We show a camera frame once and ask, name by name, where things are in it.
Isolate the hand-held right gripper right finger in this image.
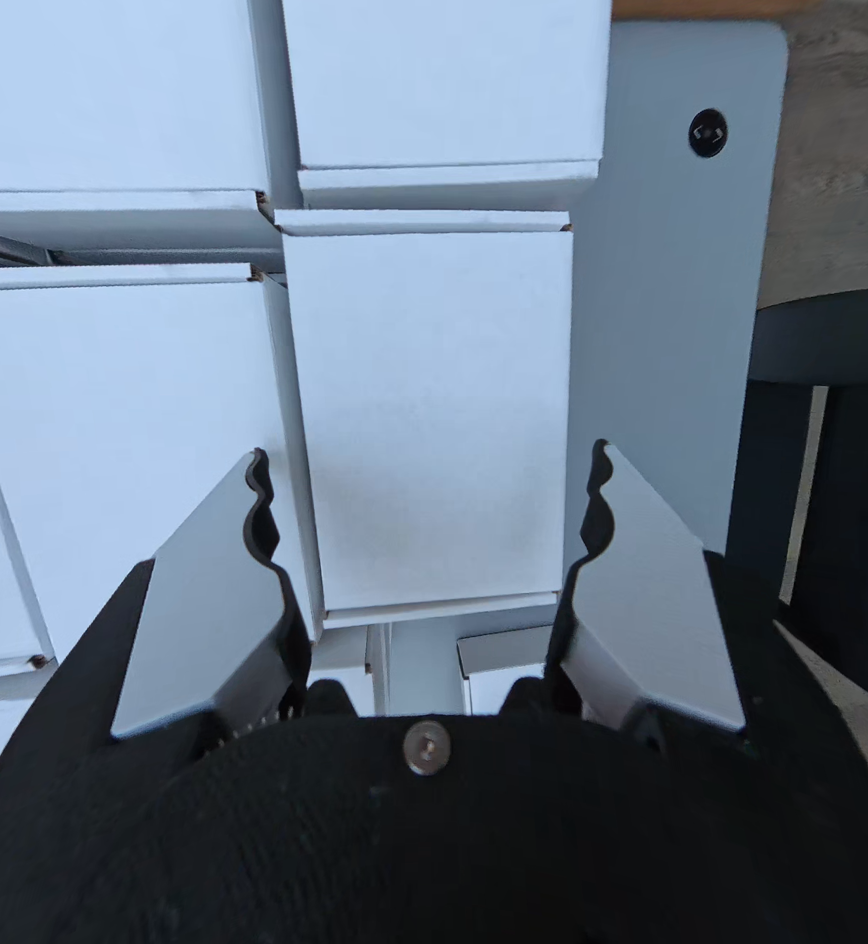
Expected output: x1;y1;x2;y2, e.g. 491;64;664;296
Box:
543;440;748;733

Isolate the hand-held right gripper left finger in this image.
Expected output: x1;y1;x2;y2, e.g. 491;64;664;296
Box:
110;447;315;740

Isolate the stack of white cardboard boxes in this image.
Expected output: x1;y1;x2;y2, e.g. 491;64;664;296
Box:
0;0;613;820

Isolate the white mailer box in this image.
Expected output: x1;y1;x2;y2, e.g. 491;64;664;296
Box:
274;208;577;631

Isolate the black desk grommet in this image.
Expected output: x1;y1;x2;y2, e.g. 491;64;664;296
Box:
688;108;730;159

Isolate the black office chair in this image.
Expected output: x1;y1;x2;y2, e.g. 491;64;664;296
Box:
725;286;868;845

